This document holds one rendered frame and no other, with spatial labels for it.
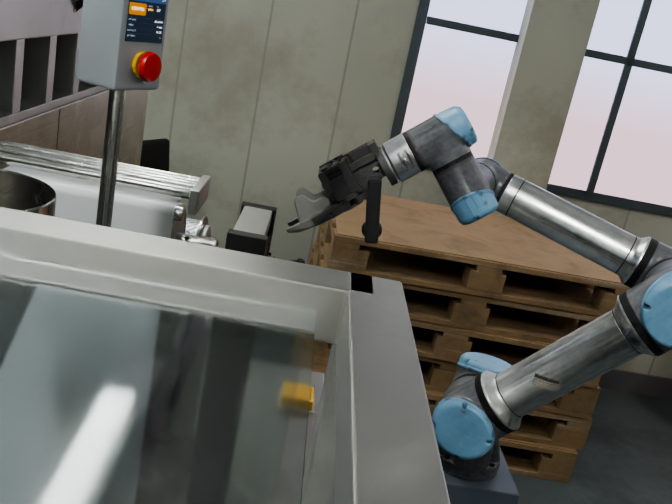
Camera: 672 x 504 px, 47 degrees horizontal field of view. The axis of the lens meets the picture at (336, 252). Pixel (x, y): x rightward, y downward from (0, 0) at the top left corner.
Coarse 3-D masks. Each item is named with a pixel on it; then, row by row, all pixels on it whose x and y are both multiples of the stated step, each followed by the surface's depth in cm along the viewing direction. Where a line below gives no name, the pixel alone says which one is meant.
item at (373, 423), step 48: (0, 240) 37; (48, 240) 37; (96, 240) 37; (144, 240) 39; (240, 288) 37; (288, 288) 37; (336, 288) 38; (384, 288) 39; (336, 336) 38; (384, 336) 33; (336, 384) 34; (384, 384) 29; (336, 432) 30; (384, 432) 25; (432, 432) 26; (336, 480) 27; (384, 480) 23; (432, 480) 23
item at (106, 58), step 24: (96, 0) 73; (120, 0) 71; (144, 0) 74; (168, 0) 77; (96, 24) 73; (120, 24) 72; (144, 24) 75; (96, 48) 74; (120, 48) 73; (144, 48) 76; (96, 72) 74; (120, 72) 74; (144, 72) 75
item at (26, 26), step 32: (0, 0) 115; (32, 0) 127; (64, 0) 141; (0, 32) 117; (32, 32) 129; (64, 32) 144; (0, 64) 125; (32, 64) 140; (64, 64) 155; (0, 96) 127; (32, 96) 142; (64, 96) 152
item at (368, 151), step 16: (368, 144) 132; (336, 160) 133; (352, 160) 132; (368, 160) 132; (384, 160) 131; (320, 176) 131; (336, 176) 134; (352, 176) 131; (368, 176) 133; (384, 176) 133; (336, 192) 133; (352, 192) 132
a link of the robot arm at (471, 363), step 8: (472, 352) 155; (464, 360) 150; (472, 360) 150; (480, 360) 151; (488, 360) 152; (496, 360) 154; (464, 368) 150; (472, 368) 148; (480, 368) 147; (488, 368) 147; (496, 368) 148; (504, 368) 150; (456, 376) 151; (464, 376) 147
